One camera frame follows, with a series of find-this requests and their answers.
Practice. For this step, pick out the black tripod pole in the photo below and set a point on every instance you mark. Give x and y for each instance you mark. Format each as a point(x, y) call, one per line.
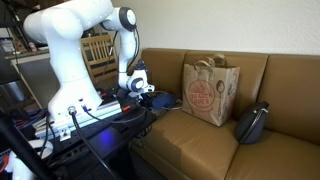
point(20, 146)

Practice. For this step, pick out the black oval hard case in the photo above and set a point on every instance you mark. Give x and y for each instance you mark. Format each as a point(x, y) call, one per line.
point(250, 125)

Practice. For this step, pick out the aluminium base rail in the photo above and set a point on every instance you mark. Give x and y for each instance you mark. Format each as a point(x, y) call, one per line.
point(106, 109)

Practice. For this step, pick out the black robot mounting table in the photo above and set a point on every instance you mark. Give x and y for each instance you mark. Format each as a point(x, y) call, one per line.
point(110, 136)

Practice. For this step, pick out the tan leather sofa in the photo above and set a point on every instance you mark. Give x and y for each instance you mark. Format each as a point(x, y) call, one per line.
point(200, 146)

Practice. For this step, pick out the blue denim trouser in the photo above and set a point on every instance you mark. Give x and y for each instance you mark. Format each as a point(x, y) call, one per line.
point(164, 100)

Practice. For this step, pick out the wooden slatted chair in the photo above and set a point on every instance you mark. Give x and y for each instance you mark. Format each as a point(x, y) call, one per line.
point(100, 56)

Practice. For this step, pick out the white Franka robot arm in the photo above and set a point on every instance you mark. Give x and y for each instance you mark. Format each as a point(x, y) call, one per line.
point(70, 53)

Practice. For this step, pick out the brown Trader Joe's paper bag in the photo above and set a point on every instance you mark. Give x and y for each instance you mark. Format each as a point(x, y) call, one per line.
point(208, 95)

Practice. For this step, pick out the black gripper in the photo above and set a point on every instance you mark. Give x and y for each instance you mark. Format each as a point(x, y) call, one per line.
point(148, 98)

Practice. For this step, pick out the white rounded device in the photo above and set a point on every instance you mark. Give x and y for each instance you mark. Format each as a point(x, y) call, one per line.
point(35, 145)

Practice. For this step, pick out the grey kitchen counter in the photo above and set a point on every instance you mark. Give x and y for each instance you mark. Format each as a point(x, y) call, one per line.
point(26, 55)

